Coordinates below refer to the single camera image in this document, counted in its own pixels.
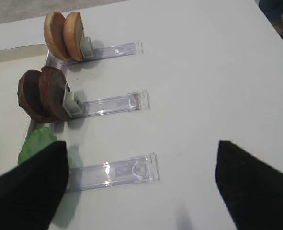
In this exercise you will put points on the brown meat patty front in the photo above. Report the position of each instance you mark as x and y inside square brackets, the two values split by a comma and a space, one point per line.
[52, 86]

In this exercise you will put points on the clear pusher track middle right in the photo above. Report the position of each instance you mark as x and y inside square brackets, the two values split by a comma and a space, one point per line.
[76, 108]

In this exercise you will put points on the outer bun half right rack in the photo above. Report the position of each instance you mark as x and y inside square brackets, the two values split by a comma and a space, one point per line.
[53, 34]

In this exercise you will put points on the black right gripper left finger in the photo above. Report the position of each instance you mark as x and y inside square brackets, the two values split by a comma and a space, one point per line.
[31, 192]

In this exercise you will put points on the standing green lettuce leaf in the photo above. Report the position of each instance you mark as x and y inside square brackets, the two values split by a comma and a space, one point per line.
[34, 143]

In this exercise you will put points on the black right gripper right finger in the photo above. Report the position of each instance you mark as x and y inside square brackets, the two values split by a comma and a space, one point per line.
[251, 190]

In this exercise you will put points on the brown meat patty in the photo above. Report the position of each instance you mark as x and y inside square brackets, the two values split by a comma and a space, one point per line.
[52, 86]
[29, 97]

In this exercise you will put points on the white metal tray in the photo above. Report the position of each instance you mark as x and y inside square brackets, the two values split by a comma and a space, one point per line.
[14, 121]

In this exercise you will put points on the brown meat patty rear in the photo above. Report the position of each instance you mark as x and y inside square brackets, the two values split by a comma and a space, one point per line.
[29, 97]

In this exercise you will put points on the clear pusher track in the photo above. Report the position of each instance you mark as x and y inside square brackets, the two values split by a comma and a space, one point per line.
[89, 53]
[138, 169]
[76, 108]

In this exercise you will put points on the clear pusher track bottom right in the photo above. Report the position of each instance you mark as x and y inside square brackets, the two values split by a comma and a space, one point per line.
[138, 169]

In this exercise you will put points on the clear pusher track top right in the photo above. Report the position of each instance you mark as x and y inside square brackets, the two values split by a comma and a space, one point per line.
[89, 53]

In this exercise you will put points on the bun half rack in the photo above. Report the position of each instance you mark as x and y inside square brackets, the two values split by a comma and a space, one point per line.
[53, 34]
[73, 34]

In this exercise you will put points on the inner bun half right rack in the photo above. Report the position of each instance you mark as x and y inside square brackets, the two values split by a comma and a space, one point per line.
[73, 34]

